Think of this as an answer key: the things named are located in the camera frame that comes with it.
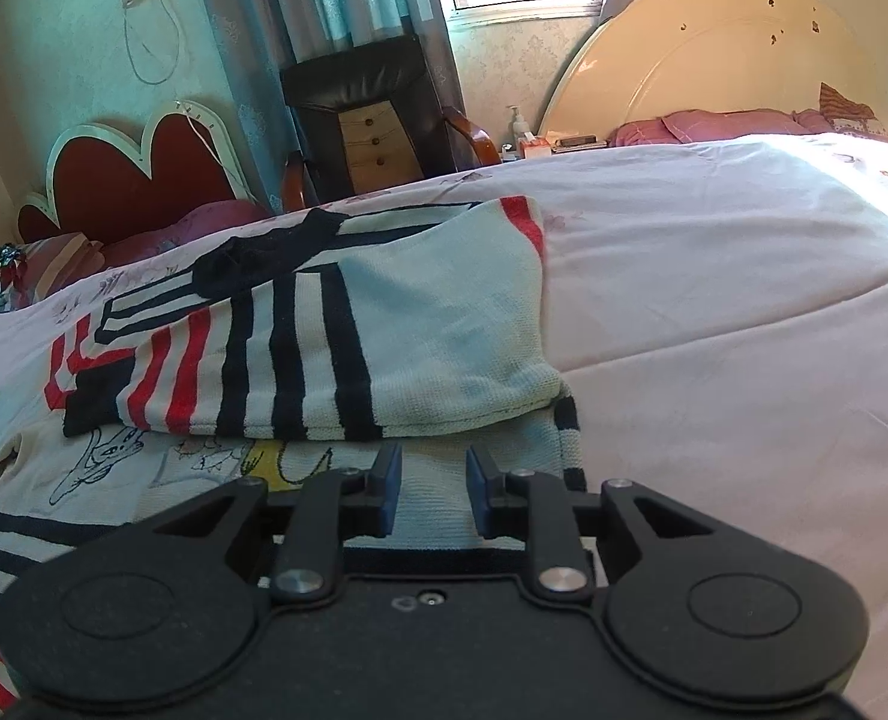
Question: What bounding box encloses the black leather armchair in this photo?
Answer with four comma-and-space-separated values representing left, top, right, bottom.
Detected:
279, 34, 502, 212

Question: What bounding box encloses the brown patterned pillow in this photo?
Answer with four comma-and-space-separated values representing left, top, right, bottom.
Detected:
819, 82, 888, 143

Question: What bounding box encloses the white hanging cable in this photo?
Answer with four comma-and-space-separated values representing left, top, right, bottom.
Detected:
121, 0, 212, 158

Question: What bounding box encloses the pink pillow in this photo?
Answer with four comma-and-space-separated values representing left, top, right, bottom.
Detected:
613, 118, 679, 148
661, 109, 835, 142

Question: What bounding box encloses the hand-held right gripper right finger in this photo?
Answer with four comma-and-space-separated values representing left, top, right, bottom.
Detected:
465, 444, 715, 605

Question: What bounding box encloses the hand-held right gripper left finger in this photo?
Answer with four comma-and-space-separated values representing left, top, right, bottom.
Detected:
130, 441, 404, 604

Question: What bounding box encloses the floral bed quilt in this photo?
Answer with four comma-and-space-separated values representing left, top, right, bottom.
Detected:
0, 131, 888, 720

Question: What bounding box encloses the dark cloth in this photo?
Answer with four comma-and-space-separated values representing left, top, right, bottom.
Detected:
193, 208, 351, 298

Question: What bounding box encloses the striped pillow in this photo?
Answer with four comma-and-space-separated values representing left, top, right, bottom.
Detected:
0, 232, 104, 310

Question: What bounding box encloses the wooden drawer cabinet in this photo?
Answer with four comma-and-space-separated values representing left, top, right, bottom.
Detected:
339, 101, 422, 193

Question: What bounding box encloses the red heart-shaped headboard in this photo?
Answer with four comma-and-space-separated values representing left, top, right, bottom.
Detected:
16, 97, 259, 245

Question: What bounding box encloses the round cream headboard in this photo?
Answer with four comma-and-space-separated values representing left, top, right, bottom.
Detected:
538, 0, 888, 145

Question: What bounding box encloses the striped knit sweater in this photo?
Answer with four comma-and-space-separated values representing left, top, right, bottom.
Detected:
0, 195, 587, 720

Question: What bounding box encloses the purple pillow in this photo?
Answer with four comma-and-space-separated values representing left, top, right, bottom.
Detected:
105, 199, 272, 265

